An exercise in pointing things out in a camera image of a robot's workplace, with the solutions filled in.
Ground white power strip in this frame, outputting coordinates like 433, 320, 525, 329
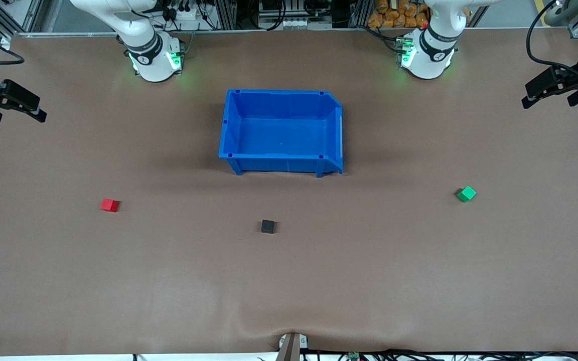
166, 6, 219, 23

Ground blue plastic storage bin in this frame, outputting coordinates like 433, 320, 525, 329
218, 89, 344, 177

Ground table cover mat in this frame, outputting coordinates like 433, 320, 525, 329
0, 28, 578, 357

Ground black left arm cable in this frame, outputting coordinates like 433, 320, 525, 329
527, 0, 578, 71

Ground orange packaged goods pile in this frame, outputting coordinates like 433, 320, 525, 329
368, 0, 429, 29

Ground grey curved tube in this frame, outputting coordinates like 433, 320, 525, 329
544, 0, 570, 27

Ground white terminal block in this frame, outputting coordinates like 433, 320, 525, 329
281, 19, 332, 29

